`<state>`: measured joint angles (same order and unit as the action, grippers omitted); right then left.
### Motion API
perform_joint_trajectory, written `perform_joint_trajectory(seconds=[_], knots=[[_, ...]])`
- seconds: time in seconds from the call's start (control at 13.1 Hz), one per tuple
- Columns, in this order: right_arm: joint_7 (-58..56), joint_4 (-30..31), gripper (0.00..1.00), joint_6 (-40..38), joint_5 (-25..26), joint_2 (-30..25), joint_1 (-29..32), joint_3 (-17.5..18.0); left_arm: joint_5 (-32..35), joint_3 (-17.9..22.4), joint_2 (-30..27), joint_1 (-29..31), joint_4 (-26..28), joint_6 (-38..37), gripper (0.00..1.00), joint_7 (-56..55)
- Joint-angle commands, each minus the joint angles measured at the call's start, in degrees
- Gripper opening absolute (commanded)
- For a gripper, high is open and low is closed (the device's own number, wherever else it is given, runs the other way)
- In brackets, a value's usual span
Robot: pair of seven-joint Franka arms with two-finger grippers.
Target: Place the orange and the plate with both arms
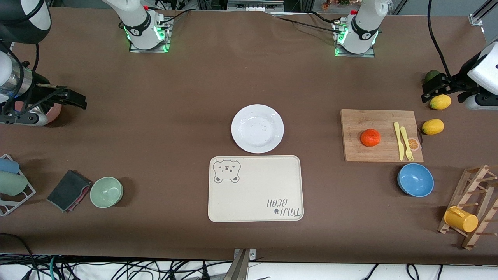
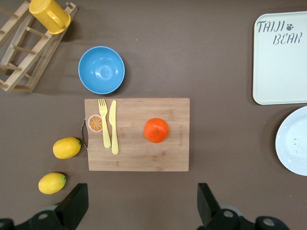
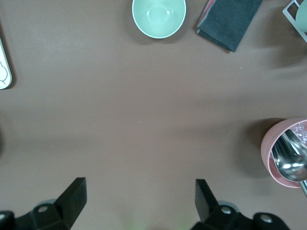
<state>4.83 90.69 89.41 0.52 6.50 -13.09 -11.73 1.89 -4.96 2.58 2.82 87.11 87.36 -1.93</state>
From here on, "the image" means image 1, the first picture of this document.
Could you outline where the white round plate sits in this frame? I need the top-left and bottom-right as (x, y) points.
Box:
(231, 104), (284, 154)

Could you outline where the black left base cable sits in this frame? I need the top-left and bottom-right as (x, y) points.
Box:
(270, 14), (343, 35)

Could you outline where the black right base cable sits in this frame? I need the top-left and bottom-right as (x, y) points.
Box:
(158, 9), (192, 24)

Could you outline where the blue bowl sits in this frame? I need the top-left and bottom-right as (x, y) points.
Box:
(397, 163), (435, 198)

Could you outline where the pale green cup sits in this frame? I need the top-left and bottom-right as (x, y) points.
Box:
(0, 171), (28, 196)

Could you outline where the black base cable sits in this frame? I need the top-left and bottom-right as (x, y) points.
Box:
(158, 9), (192, 24)
(270, 14), (343, 35)

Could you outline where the yellow mug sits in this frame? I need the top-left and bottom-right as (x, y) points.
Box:
(444, 206), (479, 233)

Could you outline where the orange mandarin fruit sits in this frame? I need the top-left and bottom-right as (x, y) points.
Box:
(360, 129), (381, 147)

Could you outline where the aluminium profile rail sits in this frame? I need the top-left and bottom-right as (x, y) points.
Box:
(469, 0), (498, 27)

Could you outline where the yellow lemon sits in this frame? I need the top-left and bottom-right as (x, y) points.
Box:
(422, 119), (445, 135)
(430, 94), (452, 110)

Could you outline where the yellow plastic knife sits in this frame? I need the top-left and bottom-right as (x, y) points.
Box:
(393, 122), (405, 161)

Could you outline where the grey metal frame box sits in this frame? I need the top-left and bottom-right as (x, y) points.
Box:
(227, 0), (285, 12)

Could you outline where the pink cloth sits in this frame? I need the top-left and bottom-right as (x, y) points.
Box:
(68, 182), (93, 212)

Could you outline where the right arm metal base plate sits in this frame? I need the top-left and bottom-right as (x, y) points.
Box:
(129, 17), (172, 53)

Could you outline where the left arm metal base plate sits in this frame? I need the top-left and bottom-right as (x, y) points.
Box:
(333, 21), (376, 58)

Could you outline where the light blue cup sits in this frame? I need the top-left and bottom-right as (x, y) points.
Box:
(0, 158), (20, 174)

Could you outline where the white wire cup rack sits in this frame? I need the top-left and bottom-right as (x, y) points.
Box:
(0, 154), (37, 217)

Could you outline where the pale green bowl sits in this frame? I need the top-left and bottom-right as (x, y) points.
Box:
(90, 177), (124, 208)

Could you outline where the wooden mug rack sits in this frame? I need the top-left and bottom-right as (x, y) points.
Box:
(437, 164), (498, 250)

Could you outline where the yellow plastic fork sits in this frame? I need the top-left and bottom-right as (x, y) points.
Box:
(400, 126), (415, 162)

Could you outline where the beige bear print tray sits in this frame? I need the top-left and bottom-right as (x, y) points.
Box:
(208, 155), (304, 223)

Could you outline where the wooden cutting board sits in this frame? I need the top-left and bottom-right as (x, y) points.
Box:
(340, 109), (424, 163)

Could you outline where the dark grey cloth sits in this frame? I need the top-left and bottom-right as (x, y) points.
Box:
(47, 169), (91, 212)

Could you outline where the grey metal bar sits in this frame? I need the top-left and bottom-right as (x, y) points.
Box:
(223, 249), (250, 280)

